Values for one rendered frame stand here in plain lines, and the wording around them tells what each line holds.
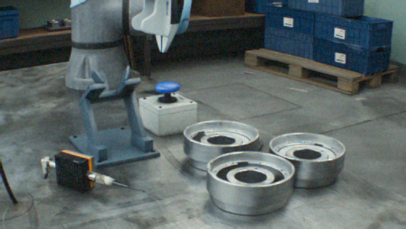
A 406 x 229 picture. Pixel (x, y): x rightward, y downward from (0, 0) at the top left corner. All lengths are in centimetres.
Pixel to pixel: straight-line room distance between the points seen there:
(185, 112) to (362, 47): 352
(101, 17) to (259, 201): 63
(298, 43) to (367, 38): 78
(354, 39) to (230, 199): 380
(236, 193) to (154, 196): 11
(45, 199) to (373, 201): 41
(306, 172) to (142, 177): 21
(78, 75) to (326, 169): 63
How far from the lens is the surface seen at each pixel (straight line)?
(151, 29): 83
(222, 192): 62
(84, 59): 114
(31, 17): 470
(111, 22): 112
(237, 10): 500
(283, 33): 489
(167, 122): 86
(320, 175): 69
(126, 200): 66
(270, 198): 61
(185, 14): 112
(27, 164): 78
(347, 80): 423
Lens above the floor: 110
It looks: 18 degrees down
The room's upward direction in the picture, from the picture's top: 1 degrees clockwise
